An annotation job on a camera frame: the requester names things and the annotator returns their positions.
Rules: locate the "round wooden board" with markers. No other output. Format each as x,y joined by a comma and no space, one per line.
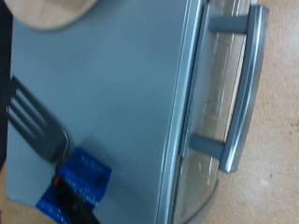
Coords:
53,12

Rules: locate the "silver toaster oven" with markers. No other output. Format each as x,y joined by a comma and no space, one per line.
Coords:
124,93

